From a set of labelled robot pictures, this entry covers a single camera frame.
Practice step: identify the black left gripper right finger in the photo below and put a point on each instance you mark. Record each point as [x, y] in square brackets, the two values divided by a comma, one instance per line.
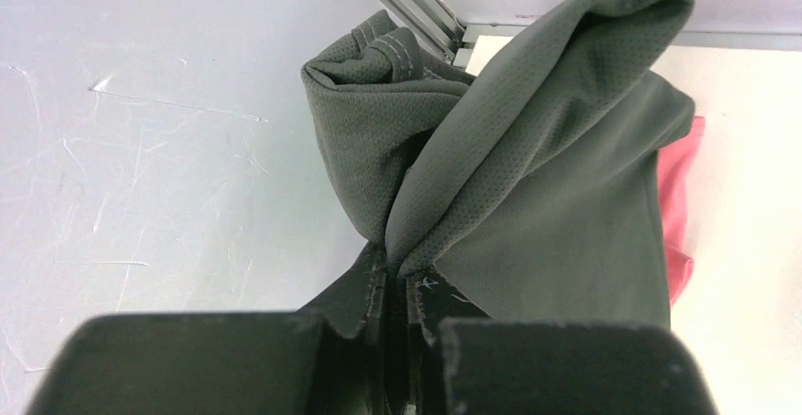
[464, 362]

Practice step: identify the grey t-shirt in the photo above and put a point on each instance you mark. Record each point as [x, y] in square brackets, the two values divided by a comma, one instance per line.
[530, 187]

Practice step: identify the folded pink t-shirt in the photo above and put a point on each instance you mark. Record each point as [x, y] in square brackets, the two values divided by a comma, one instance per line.
[673, 165]

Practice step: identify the aluminium frame rail left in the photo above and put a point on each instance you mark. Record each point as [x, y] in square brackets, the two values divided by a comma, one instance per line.
[433, 21]

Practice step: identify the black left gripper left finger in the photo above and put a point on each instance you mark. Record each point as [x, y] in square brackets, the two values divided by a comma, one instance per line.
[323, 358]

